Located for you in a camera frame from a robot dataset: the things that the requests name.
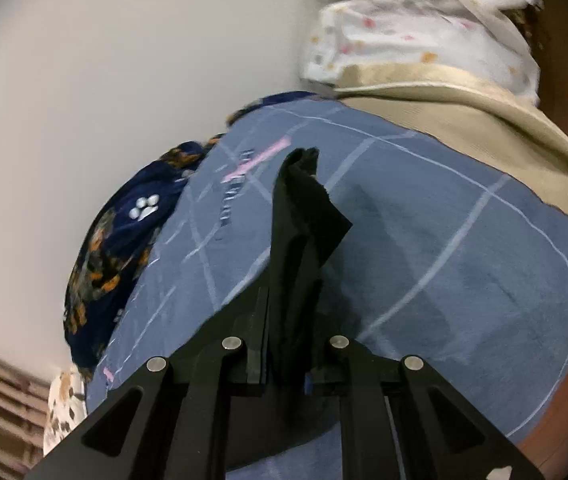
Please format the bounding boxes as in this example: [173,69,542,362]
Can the beige blanket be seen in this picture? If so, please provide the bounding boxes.
[335,63,568,216]

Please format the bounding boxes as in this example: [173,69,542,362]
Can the blue grid-pattern blanket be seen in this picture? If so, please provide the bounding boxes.
[85,91,568,480]

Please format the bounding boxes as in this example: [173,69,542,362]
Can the black pants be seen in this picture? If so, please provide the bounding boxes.
[169,146,365,466]

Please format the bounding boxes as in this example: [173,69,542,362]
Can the white dotted bedding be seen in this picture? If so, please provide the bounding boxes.
[301,0,540,103]

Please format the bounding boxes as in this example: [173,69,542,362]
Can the white floral pillow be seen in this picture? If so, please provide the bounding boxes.
[43,364,88,455]

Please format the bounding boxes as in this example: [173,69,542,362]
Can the wooden slatted headboard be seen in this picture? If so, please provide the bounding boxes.
[0,360,49,479]

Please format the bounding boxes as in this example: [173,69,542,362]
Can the navy floral quilt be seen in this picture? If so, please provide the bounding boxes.
[64,91,317,390]

